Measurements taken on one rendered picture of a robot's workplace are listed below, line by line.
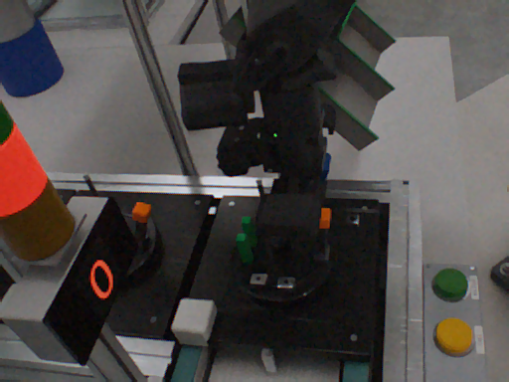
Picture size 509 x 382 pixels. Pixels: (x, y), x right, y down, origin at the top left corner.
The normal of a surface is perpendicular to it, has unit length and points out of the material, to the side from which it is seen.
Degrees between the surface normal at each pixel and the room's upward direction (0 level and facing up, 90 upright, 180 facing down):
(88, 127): 0
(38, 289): 0
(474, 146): 0
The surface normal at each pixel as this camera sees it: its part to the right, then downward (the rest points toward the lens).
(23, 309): -0.14, -0.75
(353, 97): 0.56, -0.44
